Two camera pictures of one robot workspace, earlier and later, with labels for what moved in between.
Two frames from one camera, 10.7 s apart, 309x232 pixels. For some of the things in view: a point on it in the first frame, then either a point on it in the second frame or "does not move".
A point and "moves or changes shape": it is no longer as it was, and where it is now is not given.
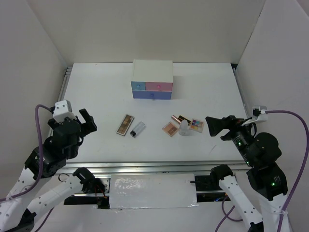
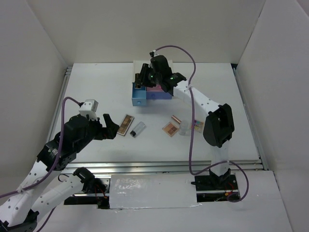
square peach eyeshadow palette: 170,129 does not move
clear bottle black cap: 139,127 does not move
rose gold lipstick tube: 175,118 does not move
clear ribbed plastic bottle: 185,130 does not move
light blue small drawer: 138,85 moves or changes shape
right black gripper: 215,124 → 144,71
